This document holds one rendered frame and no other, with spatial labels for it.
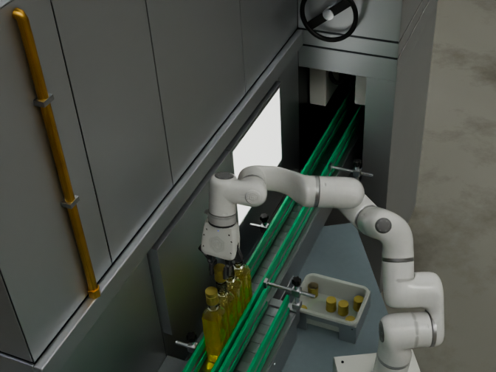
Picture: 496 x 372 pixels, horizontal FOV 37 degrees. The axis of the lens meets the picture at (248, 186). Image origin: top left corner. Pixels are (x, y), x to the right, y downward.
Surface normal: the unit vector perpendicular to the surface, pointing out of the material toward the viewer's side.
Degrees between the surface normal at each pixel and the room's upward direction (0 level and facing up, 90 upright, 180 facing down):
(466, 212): 0
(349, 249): 0
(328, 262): 0
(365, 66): 90
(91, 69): 90
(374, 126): 90
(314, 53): 90
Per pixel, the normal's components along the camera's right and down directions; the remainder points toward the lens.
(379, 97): -0.40, 0.59
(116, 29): 0.92, 0.21
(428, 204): -0.05, -0.78
